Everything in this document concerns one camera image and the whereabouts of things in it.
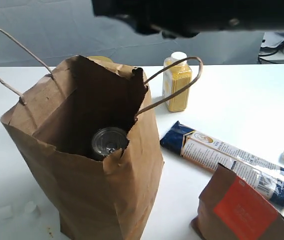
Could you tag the yellow lid behind bag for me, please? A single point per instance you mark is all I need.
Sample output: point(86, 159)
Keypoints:
point(101, 60)

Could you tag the brown pouch with red label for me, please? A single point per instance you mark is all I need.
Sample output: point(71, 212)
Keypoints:
point(230, 209)

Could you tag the blue and white pasta package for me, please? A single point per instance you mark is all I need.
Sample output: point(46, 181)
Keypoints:
point(265, 177)

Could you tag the yellow grain plastic bottle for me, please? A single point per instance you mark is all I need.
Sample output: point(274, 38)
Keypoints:
point(174, 79)

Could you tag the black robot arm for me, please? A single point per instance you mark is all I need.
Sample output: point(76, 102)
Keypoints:
point(187, 18)

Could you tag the white papers in background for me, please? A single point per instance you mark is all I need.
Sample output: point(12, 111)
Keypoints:
point(272, 40)

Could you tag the white cap far left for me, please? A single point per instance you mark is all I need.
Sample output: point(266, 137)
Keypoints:
point(6, 212)

